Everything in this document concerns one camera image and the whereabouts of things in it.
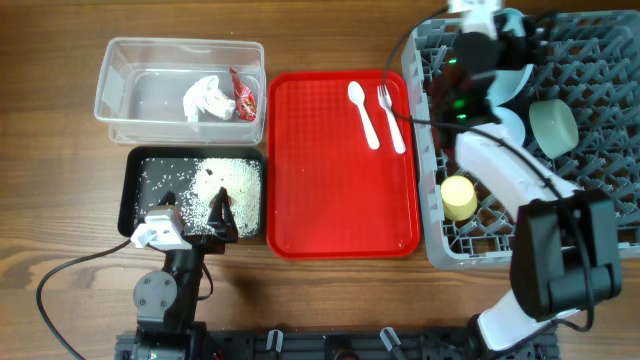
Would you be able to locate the white plastic spoon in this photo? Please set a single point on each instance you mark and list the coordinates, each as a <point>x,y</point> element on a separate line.
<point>357,96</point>

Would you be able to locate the rice food waste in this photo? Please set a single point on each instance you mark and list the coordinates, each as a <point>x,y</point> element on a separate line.
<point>195,182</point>

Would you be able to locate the clear plastic bin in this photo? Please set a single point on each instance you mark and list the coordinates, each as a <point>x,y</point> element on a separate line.
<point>143,80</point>

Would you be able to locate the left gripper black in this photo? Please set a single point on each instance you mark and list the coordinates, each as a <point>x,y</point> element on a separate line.
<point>225,226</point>

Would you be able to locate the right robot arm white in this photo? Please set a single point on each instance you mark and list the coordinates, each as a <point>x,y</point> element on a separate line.
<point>565,258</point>

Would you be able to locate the white napkin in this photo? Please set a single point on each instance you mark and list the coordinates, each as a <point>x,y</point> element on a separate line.
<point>206,96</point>

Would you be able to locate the large light blue plate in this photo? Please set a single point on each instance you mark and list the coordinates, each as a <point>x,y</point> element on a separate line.
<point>508,83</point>

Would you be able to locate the red plastic tray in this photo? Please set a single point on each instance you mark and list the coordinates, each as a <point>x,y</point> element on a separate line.
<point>329,195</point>

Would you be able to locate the small light blue bowl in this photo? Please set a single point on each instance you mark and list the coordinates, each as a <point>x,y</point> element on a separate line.
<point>512,122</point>

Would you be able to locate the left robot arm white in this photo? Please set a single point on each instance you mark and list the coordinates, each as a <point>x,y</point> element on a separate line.
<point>166,300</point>

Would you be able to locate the green plastic bowl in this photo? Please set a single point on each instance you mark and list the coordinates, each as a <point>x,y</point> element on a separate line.
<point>554,127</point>

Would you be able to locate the grey dishwasher rack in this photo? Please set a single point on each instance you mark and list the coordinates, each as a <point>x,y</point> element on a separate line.
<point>592,64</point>

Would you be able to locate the yellow plastic cup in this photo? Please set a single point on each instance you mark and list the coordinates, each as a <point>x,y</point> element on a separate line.
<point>459,198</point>

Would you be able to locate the red snack wrapper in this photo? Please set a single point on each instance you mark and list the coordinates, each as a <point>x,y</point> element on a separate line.
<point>245,102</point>

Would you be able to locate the pink plastic fork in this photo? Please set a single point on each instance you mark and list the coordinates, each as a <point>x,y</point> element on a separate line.
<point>385,102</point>

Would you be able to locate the black waste tray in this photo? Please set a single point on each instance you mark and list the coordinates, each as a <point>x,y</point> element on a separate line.
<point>127,223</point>

